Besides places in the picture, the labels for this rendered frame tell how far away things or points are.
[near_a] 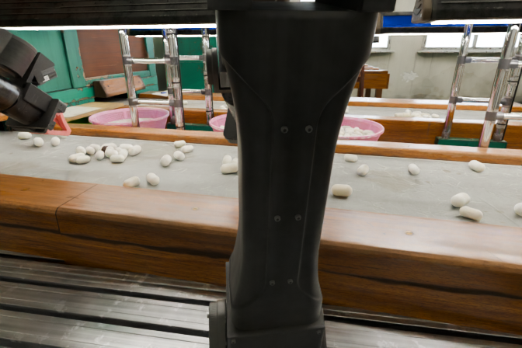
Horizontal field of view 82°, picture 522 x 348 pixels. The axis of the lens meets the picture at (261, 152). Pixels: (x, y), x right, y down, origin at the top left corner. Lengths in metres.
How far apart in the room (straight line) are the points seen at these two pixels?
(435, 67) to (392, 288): 5.75
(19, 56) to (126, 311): 0.47
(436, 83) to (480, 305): 5.75
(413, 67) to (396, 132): 4.87
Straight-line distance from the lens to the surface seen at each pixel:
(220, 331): 0.26
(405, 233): 0.45
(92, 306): 0.50
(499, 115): 0.92
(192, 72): 3.57
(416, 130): 1.15
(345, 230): 0.43
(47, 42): 1.38
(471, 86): 6.38
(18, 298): 0.57
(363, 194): 0.59
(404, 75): 5.95
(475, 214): 0.58
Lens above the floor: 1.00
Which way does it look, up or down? 19 degrees down
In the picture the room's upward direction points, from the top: straight up
